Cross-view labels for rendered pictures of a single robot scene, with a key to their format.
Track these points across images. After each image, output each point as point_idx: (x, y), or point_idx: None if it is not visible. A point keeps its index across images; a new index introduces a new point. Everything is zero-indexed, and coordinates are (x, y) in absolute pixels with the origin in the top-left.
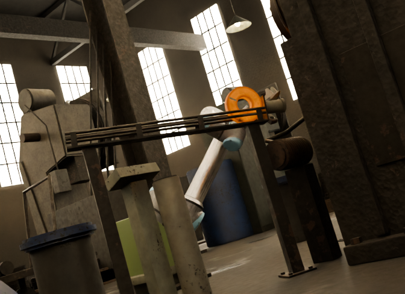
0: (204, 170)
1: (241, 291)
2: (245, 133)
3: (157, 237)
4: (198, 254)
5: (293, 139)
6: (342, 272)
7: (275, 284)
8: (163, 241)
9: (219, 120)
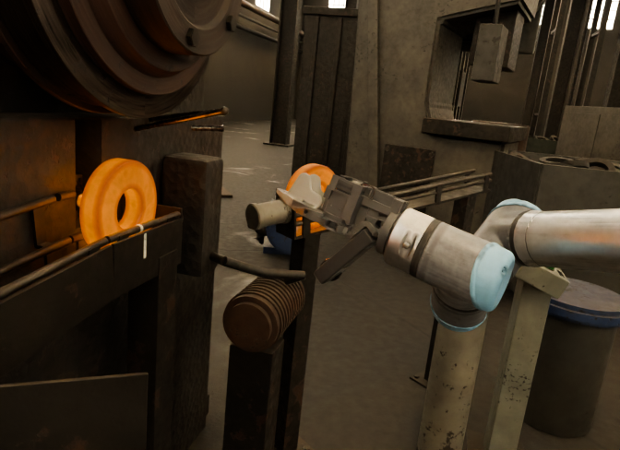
0: None
1: (350, 421)
2: (434, 296)
3: (503, 367)
4: (425, 395)
5: (251, 282)
6: (215, 394)
7: (302, 415)
8: (502, 381)
9: (483, 229)
